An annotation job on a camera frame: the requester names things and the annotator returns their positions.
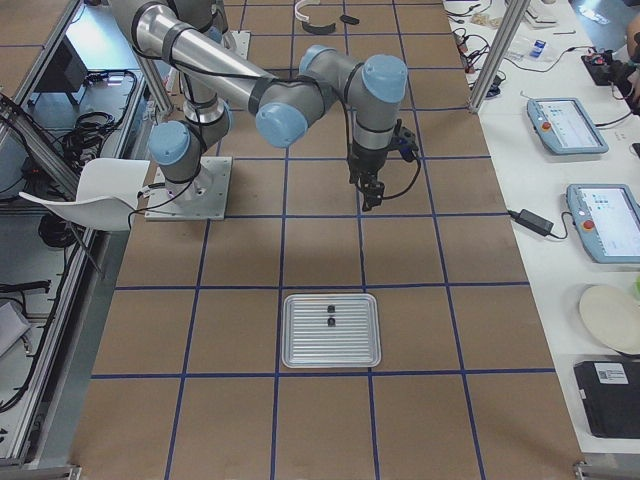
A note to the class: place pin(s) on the ribbed metal tray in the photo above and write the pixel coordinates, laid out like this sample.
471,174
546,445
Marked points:
307,341

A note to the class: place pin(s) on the black power adapter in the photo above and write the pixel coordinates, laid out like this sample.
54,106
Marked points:
532,222

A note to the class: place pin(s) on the green brake shoe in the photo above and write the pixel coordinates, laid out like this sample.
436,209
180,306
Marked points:
319,29

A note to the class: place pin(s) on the black brake pad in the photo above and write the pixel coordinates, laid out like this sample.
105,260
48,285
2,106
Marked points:
349,20

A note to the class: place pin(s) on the white curved plastic part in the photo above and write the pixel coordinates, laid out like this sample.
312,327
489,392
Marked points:
300,5

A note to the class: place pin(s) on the blue teach pendant far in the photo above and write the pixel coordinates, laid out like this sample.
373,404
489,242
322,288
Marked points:
564,127

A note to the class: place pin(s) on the blue teach pendant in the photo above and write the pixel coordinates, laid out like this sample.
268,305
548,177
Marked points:
564,127
606,217

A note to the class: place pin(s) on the blue teach pendant near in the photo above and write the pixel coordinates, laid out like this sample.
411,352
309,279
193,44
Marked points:
606,217

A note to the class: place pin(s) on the white plastic chair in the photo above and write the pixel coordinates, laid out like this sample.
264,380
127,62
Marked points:
106,194

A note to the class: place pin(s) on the cream round plate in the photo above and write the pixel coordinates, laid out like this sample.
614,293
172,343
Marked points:
612,317

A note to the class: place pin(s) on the black flat box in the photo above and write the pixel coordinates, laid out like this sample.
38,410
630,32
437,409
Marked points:
610,396

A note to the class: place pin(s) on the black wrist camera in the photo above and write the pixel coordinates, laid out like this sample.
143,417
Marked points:
405,144

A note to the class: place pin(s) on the aluminium frame post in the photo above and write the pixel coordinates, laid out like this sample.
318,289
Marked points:
498,49

